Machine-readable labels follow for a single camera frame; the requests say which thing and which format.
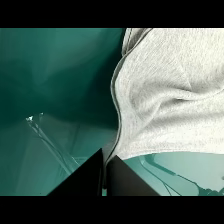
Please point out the light grey garment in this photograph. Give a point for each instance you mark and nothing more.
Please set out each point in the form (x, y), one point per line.
(166, 96)

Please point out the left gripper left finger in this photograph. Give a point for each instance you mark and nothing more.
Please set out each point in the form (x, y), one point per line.
(86, 180)

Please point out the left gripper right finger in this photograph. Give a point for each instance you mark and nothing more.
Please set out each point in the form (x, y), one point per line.
(126, 181)

